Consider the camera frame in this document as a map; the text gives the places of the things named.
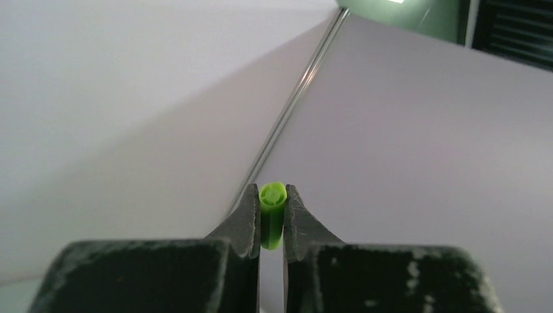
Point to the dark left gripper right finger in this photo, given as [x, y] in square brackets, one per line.
[325, 274]

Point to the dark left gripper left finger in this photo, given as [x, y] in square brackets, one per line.
[216, 273]

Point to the light green pen cap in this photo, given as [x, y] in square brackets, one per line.
[273, 197]

